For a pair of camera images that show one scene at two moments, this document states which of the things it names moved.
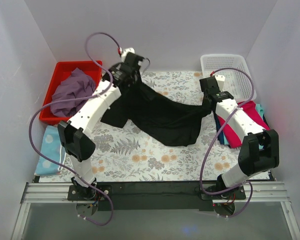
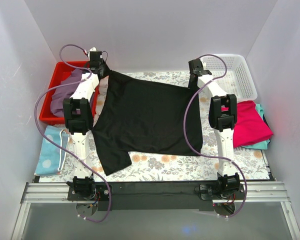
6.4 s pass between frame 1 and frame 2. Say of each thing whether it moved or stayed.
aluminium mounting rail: stayed
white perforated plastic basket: stayed
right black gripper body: moved
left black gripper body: moved
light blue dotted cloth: stayed
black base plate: stayed
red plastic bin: stayed
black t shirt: moved
